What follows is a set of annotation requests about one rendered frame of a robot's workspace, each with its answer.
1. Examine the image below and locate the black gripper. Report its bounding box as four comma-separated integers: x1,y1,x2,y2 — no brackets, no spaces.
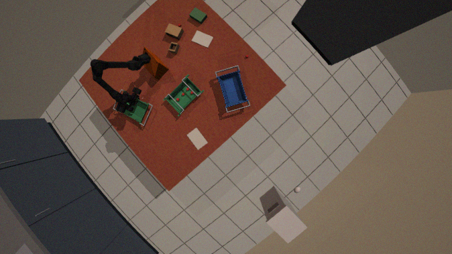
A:
126,87,142,112

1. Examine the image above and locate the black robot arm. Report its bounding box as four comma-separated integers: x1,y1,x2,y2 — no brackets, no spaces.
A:
91,52,151,113

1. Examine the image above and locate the green rectangular block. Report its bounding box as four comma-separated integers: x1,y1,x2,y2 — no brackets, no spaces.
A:
189,7,207,24

